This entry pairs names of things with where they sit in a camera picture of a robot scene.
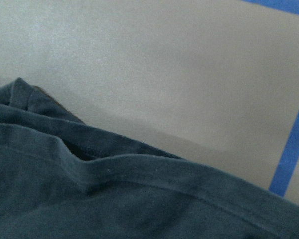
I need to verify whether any black printed t-shirt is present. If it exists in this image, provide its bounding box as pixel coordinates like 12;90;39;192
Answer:
0;78;299;239

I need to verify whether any blue tape line lengthwise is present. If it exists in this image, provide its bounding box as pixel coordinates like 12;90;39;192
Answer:
269;110;299;197

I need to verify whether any blue tape line crosswise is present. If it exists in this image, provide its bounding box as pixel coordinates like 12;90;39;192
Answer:
244;0;299;16

